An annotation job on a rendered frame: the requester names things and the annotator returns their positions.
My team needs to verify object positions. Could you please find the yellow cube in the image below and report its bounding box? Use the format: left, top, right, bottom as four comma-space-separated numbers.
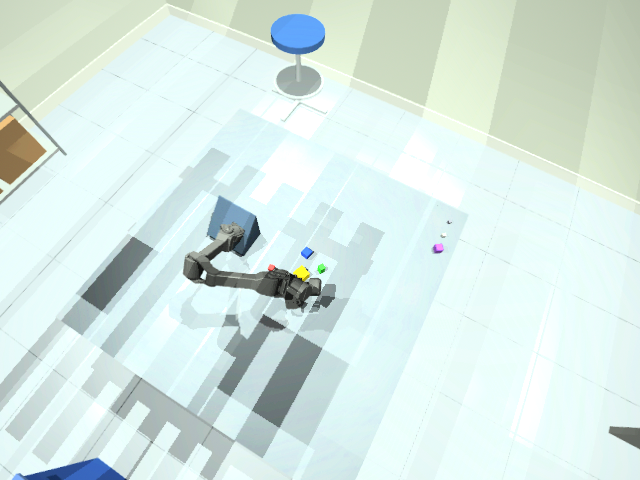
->
293, 266, 310, 281

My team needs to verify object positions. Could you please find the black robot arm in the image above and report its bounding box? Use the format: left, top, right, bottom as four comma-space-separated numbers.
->
182, 222, 312, 310

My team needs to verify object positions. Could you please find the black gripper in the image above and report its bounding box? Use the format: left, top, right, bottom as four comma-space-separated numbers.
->
278, 274, 322, 296

